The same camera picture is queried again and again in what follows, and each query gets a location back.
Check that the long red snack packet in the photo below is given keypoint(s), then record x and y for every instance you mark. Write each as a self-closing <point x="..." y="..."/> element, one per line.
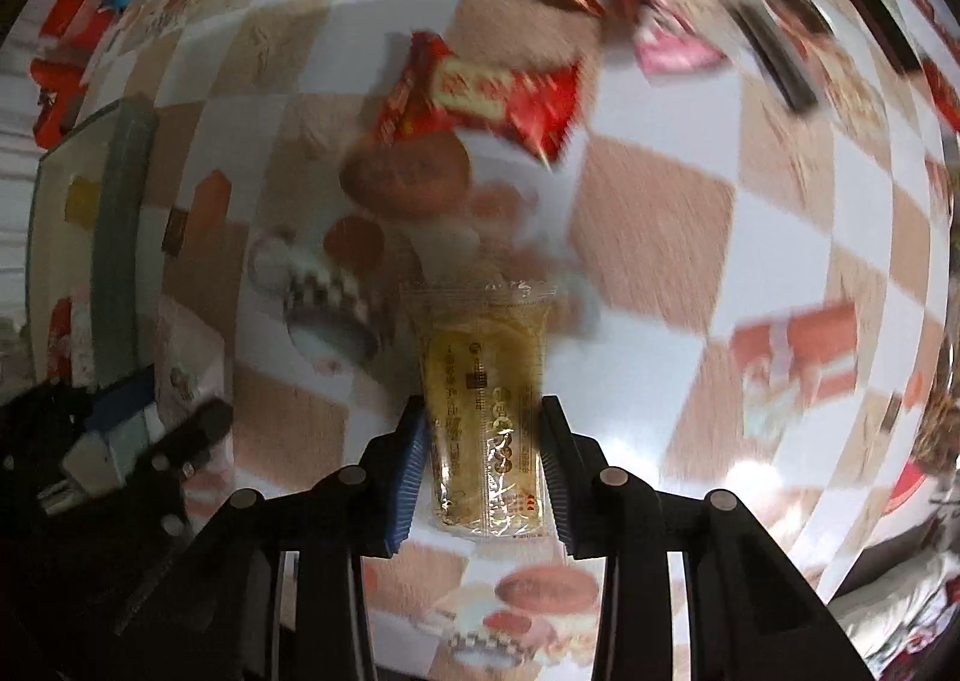
<point x="405" y="96"/>

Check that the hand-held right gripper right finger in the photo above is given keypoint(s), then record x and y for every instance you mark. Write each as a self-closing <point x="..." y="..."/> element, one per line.
<point x="559" y="478"/>

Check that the small red snack packet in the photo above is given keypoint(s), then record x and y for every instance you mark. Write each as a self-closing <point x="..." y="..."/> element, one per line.
<point x="61" y="343"/>

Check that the pink and dark snack packet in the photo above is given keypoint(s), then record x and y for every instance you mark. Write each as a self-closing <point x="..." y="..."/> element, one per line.
<point x="664" y="43"/>

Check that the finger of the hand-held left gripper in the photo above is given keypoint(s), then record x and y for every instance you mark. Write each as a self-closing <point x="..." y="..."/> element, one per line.
<point x="120" y="400"/>
<point x="191" y="437"/>

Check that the checked printed tablecloth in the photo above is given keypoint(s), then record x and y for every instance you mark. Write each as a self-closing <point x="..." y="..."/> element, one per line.
<point x="652" y="216"/>

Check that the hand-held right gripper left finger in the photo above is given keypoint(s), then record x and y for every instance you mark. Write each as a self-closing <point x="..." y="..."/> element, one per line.
<point x="401" y="478"/>

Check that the printed cloth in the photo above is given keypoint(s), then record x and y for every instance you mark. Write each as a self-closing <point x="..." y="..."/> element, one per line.
<point x="900" y="606"/>

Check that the clear plastic storage bin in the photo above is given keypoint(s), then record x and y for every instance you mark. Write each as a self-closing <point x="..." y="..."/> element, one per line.
<point x="124" y="201"/>

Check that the red and yellow snack packet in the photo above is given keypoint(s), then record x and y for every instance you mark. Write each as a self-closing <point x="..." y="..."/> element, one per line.
<point x="487" y="88"/>

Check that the clear yellow cake packet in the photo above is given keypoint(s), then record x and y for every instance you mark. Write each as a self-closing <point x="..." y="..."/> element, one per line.
<point x="480" y="388"/>

